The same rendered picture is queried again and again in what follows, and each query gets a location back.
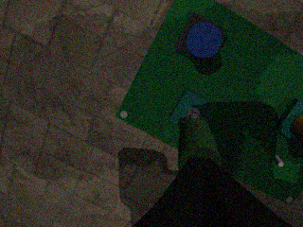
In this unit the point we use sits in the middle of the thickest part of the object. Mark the green circuit board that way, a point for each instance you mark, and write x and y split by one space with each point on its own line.
217 87

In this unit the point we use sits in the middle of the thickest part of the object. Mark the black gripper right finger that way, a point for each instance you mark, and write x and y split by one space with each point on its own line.
225 203

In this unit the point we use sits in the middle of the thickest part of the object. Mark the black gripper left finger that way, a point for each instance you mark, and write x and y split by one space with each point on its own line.
181 204

